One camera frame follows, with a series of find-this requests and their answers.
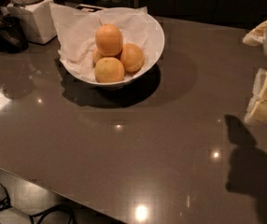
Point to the white paper napkin liner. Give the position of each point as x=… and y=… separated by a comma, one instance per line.
x=76, y=30

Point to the small box behind bowl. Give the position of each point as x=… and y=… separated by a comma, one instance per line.
x=89, y=8

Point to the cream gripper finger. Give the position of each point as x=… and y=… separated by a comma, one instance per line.
x=256, y=36

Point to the white ceramic bowl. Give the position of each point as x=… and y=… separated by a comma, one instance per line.
x=154, y=51

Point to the white ceramic jar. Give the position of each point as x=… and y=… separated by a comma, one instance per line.
x=35, y=19

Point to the hidden back orange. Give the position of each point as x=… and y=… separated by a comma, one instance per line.
x=96, y=55

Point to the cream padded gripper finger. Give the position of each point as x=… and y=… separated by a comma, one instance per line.
x=256, y=112

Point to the dark pan with handle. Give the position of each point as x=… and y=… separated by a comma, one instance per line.
x=12, y=37

